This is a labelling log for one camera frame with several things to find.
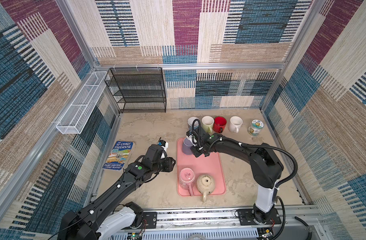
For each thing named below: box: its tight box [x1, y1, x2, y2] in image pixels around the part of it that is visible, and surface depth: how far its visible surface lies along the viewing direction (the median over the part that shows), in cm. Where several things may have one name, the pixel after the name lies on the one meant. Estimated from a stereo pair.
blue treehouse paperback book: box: [102, 141, 133, 171], surface depth 96 cm
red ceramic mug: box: [213, 116, 227, 134], surface depth 106 cm
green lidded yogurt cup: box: [248, 119, 264, 137], surface depth 104 cm
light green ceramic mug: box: [201, 115, 215, 133], surface depth 104 cm
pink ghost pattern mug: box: [179, 167, 196, 197], surface depth 78 cm
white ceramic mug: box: [229, 116, 243, 133], surface depth 103 cm
